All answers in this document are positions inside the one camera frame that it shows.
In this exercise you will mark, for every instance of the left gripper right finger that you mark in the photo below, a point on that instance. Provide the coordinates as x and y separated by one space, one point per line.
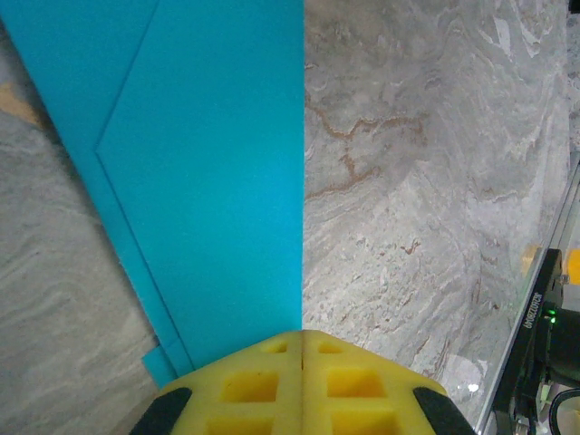
358 394

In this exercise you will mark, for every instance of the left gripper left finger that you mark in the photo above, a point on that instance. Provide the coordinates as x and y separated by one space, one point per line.
249 394

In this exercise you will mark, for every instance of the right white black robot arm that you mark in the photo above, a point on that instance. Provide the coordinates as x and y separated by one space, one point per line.
530 326

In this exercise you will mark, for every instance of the aluminium mounting rail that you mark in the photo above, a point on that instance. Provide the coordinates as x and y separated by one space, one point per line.
559 217

